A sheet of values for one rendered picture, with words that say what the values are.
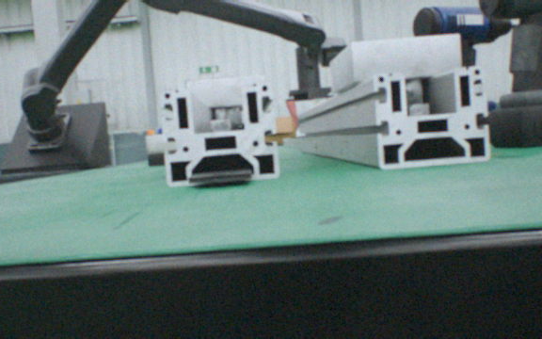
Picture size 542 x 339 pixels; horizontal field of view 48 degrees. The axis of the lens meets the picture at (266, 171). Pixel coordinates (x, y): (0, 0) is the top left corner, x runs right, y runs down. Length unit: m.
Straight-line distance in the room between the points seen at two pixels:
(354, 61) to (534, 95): 0.27
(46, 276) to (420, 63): 0.48
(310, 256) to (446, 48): 0.46
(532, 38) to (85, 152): 1.06
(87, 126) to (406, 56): 1.10
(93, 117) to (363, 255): 1.44
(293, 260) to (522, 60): 0.65
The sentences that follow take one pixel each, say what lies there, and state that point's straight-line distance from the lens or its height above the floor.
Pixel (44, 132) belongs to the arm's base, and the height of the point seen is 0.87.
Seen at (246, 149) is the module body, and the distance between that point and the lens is 0.55.
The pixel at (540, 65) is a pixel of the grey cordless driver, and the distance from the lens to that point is 0.84.
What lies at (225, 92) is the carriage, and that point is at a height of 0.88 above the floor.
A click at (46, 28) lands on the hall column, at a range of 7.85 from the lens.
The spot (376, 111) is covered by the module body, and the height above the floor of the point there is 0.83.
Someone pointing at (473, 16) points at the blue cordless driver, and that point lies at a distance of 1.03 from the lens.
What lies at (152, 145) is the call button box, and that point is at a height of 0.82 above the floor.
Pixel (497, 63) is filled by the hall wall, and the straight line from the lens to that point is 12.97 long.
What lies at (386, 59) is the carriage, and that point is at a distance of 0.64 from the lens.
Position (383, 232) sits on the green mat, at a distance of 0.22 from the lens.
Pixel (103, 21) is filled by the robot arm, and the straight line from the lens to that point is 1.40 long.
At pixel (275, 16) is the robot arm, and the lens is 1.44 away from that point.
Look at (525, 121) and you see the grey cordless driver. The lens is 0.80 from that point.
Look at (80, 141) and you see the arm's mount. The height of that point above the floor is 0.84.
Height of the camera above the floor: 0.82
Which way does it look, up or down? 3 degrees down
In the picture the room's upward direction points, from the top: 5 degrees counter-clockwise
